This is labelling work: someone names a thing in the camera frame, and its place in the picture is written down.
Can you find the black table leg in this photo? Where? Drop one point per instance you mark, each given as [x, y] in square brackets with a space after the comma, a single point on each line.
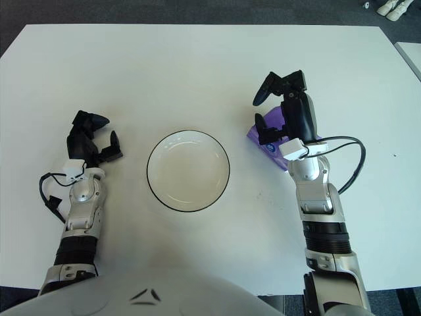
[406, 304]

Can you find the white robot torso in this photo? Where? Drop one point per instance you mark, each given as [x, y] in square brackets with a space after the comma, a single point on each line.
[131, 296]

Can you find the white plate with black rim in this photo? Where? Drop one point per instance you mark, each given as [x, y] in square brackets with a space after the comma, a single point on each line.
[187, 171]

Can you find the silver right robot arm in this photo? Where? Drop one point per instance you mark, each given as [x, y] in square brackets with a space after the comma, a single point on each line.
[315, 197]

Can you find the white right wrist connector box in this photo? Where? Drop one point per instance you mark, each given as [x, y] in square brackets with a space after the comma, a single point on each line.
[291, 149]

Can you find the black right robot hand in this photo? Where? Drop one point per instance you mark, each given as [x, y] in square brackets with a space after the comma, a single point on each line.
[301, 115]

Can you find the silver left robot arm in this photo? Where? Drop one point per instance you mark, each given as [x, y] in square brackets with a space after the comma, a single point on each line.
[82, 197]

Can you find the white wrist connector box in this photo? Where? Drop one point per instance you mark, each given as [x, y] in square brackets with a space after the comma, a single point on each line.
[73, 168]
[291, 149]

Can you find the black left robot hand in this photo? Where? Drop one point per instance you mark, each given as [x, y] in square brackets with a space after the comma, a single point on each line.
[77, 145]

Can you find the purple tissue paper pack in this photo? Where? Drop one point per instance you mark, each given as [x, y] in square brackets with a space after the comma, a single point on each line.
[279, 163]

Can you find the white side table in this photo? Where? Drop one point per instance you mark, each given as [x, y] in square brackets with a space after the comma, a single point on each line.
[411, 57]

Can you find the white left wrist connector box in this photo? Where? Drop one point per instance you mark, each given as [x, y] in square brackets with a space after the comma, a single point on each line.
[73, 168]

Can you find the white shoe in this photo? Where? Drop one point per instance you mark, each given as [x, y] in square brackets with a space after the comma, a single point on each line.
[398, 11]
[385, 7]

